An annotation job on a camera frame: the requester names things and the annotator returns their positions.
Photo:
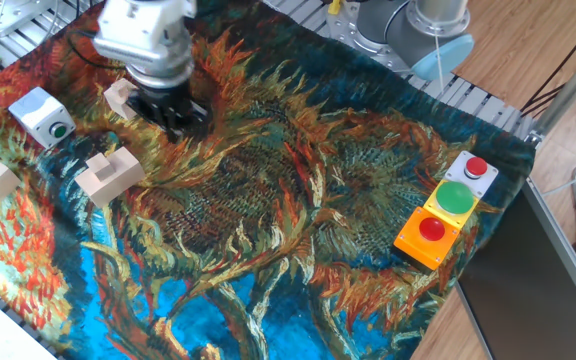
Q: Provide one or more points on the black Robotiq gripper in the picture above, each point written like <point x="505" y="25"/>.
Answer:
<point x="165" y="97"/>

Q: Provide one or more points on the white box green button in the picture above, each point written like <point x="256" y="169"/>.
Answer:
<point x="38" y="117"/>

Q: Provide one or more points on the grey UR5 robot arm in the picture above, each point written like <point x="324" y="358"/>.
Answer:
<point x="143" y="35"/>

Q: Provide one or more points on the orange box red button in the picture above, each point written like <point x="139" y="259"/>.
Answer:
<point x="433" y="245"/>

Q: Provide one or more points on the yellow box green button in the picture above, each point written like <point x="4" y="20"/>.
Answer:
<point x="454" y="197"/>

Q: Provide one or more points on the grey box red button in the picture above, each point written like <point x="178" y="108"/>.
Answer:
<point x="475" y="167"/>

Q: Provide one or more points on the small wooden block with peg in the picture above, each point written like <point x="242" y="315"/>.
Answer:
<point x="117" y="97"/>

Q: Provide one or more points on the notched wooden block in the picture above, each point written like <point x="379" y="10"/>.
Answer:
<point x="110" y="180"/>

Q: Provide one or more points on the sunflower painting cloth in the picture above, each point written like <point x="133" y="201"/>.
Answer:
<point x="268" y="200"/>

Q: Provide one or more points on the silver metal plate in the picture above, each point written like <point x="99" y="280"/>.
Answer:
<point x="18" y="15"/>

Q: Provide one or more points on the yellow plastic item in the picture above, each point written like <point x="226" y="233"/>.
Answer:
<point x="334" y="6"/>

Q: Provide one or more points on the white zip tie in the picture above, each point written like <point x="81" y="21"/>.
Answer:
<point x="439" y="65"/>

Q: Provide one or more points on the dark grey flat panel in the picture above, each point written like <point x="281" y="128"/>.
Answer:
<point x="528" y="300"/>

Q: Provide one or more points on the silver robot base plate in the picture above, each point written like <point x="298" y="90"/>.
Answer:
<point x="340" y="31"/>

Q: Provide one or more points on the aluminium frame rail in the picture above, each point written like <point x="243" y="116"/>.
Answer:
<point x="565" y="255"/>

